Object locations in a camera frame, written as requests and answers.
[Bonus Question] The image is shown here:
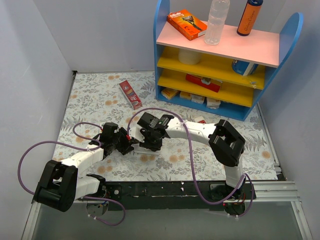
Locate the black base bar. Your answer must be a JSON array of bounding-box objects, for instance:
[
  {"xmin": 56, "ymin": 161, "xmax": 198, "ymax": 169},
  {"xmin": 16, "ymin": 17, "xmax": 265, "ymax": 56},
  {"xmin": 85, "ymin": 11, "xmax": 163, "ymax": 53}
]
[{"xmin": 77, "ymin": 180, "xmax": 256, "ymax": 212}]

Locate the blue white can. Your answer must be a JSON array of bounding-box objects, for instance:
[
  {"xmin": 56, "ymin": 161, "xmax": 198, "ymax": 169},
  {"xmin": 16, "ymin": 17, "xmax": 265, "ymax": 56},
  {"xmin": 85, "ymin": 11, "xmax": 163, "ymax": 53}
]
[{"xmin": 231, "ymin": 59, "xmax": 259, "ymax": 76}]

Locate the white pack right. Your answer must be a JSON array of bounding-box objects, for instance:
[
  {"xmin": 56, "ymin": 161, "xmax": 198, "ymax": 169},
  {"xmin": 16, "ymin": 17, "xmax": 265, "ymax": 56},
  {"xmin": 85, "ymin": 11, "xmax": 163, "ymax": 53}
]
[{"xmin": 206, "ymin": 97, "xmax": 221, "ymax": 110}]

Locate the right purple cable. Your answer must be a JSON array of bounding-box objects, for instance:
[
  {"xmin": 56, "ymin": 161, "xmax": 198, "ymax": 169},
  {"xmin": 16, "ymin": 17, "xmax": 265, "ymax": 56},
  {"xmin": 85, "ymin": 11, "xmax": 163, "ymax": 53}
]
[{"xmin": 126, "ymin": 107, "xmax": 256, "ymax": 217}]

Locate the orange razor box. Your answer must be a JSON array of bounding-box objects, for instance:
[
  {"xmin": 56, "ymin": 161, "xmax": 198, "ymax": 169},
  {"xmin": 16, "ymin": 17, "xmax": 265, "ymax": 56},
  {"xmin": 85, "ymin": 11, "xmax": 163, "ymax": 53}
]
[{"xmin": 167, "ymin": 9, "xmax": 207, "ymax": 41}]

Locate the orange cylindrical bottle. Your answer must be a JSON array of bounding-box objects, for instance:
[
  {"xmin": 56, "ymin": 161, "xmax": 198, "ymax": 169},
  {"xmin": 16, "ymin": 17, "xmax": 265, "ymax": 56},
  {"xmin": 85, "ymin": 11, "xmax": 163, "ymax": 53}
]
[{"xmin": 236, "ymin": 0, "xmax": 263, "ymax": 36}]

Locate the yellow soap pack left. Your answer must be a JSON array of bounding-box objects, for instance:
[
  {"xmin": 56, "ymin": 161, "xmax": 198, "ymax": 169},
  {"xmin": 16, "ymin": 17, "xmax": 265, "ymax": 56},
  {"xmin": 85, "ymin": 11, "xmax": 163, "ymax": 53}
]
[{"xmin": 161, "ymin": 87, "xmax": 180, "ymax": 100}]

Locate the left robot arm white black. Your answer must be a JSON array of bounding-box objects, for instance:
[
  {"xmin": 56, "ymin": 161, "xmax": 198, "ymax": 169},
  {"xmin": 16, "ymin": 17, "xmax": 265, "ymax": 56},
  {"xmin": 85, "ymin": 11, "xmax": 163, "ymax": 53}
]
[{"xmin": 33, "ymin": 122, "xmax": 138, "ymax": 212}]

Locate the yellow white pack middle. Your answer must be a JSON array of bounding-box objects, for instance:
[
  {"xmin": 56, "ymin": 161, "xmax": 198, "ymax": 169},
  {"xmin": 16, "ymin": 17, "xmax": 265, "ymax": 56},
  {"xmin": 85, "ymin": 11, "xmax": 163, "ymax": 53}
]
[{"xmin": 179, "ymin": 91, "xmax": 205, "ymax": 104}]

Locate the purple cable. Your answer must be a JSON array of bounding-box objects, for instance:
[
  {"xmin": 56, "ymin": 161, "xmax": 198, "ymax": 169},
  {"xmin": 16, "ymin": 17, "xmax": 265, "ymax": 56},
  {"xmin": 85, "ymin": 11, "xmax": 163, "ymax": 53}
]
[
  {"xmin": 126, "ymin": 107, "xmax": 256, "ymax": 217},
  {"xmin": 17, "ymin": 121, "xmax": 126, "ymax": 227}
]

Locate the clear plastic bottle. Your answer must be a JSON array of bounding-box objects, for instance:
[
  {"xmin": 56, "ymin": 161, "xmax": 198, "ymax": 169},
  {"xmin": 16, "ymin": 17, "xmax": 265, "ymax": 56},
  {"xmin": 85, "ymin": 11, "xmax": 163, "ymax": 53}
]
[{"xmin": 204, "ymin": 0, "xmax": 230, "ymax": 45}]

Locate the red toothpaste box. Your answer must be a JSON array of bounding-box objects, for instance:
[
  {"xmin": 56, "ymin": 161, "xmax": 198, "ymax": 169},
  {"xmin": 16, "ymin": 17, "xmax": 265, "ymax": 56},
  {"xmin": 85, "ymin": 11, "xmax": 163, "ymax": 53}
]
[{"xmin": 119, "ymin": 80, "xmax": 143, "ymax": 110}]

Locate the floral table mat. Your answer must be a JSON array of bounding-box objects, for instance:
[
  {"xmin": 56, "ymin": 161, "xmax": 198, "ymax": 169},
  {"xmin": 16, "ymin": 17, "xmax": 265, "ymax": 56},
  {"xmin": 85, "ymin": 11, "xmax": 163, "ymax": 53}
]
[{"xmin": 52, "ymin": 72, "xmax": 277, "ymax": 182}]

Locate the aluminium rail frame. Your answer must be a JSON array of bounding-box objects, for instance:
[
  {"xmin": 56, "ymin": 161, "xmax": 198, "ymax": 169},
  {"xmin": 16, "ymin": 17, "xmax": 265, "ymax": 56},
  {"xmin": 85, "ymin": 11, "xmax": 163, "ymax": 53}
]
[{"xmin": 21, "ymin": 162, "xmax": 313, "ymax": 240}]

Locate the blue shelf unit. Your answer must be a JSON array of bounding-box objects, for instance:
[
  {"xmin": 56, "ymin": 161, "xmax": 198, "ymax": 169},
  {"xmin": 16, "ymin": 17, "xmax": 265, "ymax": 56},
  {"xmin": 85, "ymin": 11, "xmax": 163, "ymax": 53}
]
[{"xmin": 153, "ymin": 0, "xmax": 304, "ymax": 121}]

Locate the red white remote control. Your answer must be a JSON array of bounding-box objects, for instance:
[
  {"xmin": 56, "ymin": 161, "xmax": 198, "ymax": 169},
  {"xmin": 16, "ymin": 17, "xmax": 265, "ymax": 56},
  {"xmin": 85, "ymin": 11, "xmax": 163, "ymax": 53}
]
[{"xmin": 194, "ymin": 116, "xmax": 207, "ymax": 124}]

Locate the red box on shelf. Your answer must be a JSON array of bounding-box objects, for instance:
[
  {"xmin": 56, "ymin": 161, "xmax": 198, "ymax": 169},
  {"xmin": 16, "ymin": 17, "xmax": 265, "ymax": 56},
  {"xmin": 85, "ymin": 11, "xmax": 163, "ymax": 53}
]
[{"xmin": 185, "ymin": 74, "xmax": 223, "ymax": 93}]

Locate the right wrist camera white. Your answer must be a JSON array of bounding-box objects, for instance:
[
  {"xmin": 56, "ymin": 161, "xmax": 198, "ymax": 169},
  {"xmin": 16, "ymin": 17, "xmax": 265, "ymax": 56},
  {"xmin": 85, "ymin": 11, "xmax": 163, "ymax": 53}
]
[{"xmin": 128, "ymin": 126, "xmax": 144, "ymax": 142}]

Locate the white paper roll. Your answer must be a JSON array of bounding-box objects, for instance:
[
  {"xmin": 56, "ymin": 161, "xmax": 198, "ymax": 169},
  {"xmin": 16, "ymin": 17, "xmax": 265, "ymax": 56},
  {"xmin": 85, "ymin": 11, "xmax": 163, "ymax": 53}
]
[{"xmin": 178, "ymin": 48, "xmax": 202, "ymax": 65}]

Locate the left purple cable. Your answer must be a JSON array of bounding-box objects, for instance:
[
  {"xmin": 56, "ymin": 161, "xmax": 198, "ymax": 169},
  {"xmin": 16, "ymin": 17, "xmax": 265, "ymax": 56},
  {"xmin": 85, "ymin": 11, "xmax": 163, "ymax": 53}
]
[{"xmin": 17, "ymin": 121, "xmax": 126, "ymax": 227}]

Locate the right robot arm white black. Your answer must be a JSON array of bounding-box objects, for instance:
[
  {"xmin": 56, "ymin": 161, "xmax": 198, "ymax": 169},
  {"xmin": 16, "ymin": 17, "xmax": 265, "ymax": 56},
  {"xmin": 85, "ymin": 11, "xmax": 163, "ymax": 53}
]
[{"xmin": 129, "ymin": 112, "xmax": 246, "ymax": 199}]

